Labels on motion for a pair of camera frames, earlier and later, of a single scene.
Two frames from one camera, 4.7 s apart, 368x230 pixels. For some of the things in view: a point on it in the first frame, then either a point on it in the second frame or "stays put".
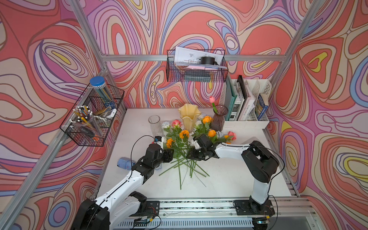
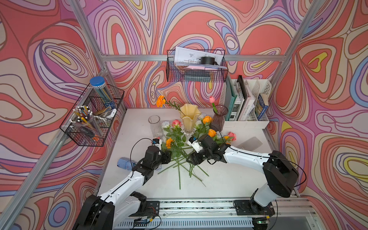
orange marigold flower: x=169 y=143 stays put
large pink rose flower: x=231 y=133 stays put
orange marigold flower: x=185 y=134 → x=160 y=101
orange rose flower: x=212 y=133 stays put
